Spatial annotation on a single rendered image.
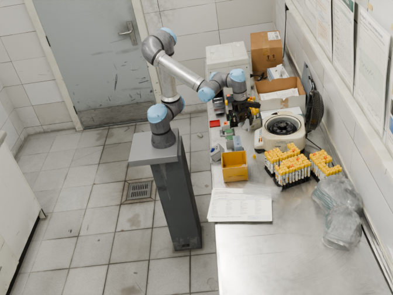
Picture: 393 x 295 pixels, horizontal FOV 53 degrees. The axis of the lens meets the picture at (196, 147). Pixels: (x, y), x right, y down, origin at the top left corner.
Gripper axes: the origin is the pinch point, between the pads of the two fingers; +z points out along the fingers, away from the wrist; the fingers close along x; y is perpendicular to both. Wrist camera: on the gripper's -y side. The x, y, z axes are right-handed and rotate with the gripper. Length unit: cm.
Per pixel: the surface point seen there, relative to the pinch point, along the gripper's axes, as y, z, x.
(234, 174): 22.0, 10.9, 15.2
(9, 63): 97, -2, -273
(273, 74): -60, 7, -54
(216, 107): -7.2, 8.7, -48.1
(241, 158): 11.4, 10.8, 6.9
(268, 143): -5.4, 8.5, 9.3
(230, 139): 7.4, 8.2, -9.9
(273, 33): -87, -7, -87
